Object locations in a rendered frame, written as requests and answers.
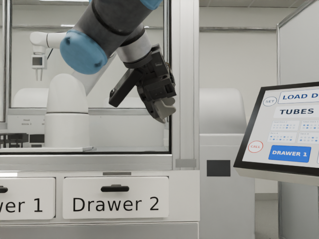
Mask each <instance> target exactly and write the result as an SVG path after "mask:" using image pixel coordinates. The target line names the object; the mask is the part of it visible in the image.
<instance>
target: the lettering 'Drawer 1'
mask: <svg viewBox="0 0 319 239"><path fill-rule="evenodd" d="M34 200H35V201H36V200H37V201H38V210H37V211H34V212H42V210H39V198H37V199H34ZM9 203H12V204H13V205H14V206H8V204H9ZM22 203H25V202H21V203H20V202H19V212H20V206H21V204H22ZM2 205H3V202H1V205H0V212H1V209H2ZM8 208H15V203H14V202H8V203H7V204H6V211H7V212H15V210H14V211H9V210H8Z"/></svg>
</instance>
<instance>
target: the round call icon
mask: <svg viewBox="0 0 319 239"><path fill-rule="evenodd" d="M264 144H265V140H250V141H249V144H248V147H247V150H246V153H256V154H261V153H262V151H263V147H264Z"/></svg>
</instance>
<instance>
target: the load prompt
mask: <svg viewBox="0 0 319 239"><path fill-rule="evenodd" d="M307 102H319V89H310V90H297V91H285V92H281V93H280V96H279V99H278V103H277V104H288V103H307Z"/></svg>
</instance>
